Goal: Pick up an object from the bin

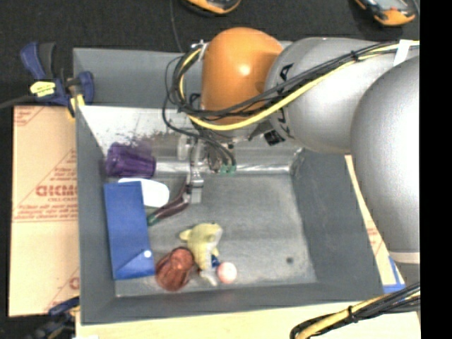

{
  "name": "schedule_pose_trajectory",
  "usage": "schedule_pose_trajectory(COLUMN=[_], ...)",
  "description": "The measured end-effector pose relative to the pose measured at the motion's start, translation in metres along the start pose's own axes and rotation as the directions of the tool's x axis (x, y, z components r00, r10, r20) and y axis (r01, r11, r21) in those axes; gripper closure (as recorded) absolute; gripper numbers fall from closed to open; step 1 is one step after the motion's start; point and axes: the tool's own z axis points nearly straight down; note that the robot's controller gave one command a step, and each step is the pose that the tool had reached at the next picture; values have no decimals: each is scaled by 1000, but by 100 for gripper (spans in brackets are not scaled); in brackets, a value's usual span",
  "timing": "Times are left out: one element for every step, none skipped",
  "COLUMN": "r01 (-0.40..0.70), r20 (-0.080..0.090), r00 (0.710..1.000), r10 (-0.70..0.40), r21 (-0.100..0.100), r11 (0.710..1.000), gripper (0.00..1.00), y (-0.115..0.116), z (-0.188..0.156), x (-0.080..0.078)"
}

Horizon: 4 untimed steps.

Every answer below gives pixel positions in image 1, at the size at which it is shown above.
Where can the red-brown ridged toy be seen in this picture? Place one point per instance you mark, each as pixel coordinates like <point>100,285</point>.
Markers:
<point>174,268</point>

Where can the purple translucent cup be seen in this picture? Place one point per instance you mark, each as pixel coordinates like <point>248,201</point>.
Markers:
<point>129,161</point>

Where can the yellow-green toy animal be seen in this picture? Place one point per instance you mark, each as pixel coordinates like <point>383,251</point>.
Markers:
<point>203,240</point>

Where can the grey metal bin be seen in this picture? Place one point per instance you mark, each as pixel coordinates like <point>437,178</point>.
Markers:
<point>254,224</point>

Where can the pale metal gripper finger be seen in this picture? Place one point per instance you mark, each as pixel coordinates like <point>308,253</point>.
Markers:
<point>198,194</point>
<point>189,193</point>

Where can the blue flat box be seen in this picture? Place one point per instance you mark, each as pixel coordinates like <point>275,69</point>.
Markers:
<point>127,224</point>

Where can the white oval bottle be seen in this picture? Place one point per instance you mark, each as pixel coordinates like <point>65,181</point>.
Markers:
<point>155,192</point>

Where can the brown cardboard board, red print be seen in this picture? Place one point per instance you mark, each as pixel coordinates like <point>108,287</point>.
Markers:
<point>42,161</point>

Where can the pink ball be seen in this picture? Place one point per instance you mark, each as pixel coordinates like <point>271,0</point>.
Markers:
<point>227,272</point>

